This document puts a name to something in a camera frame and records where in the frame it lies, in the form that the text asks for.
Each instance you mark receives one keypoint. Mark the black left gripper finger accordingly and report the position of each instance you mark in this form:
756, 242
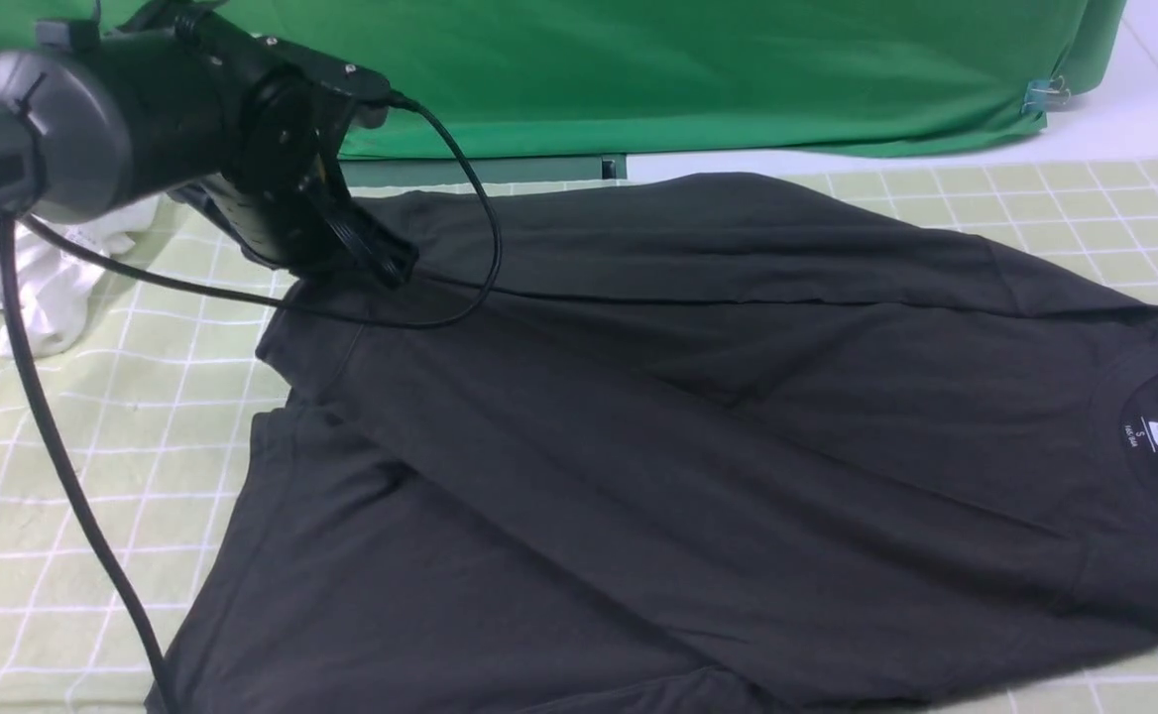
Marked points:
367, 245

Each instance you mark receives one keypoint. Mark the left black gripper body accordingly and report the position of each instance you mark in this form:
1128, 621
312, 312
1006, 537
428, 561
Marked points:
287, 109

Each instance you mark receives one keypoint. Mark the dark gray long-sleeved shirt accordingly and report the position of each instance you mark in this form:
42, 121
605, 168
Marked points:
719, 444

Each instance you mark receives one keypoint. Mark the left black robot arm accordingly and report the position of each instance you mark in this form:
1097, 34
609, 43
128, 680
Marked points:
91, 122

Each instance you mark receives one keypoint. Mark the crumpled white shirt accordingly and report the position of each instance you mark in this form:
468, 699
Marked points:
55, 287

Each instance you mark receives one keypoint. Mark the green backdrop cloth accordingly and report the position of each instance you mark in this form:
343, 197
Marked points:
874, 79

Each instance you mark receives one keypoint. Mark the green checkered table mat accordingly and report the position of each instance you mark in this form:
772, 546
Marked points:
154, 404

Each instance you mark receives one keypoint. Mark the blue binder clip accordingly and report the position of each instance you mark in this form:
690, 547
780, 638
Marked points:
1044, 95

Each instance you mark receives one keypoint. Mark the dark green metal rail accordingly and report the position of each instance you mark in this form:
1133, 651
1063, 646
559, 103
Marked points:
365, 173

